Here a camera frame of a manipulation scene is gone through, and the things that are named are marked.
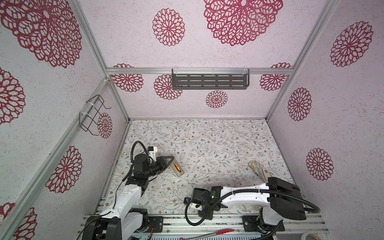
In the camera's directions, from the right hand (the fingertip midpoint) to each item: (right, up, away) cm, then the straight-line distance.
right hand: (200, 210), depth 78 cm
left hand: (-14, +25, +4) cm, 29 cm away
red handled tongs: (+7, -7, -7) cm, 12 cm away
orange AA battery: (-12, +22, +2) cm, 25 cm away
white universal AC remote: (-11, +19, 0) cm, 22 cm away
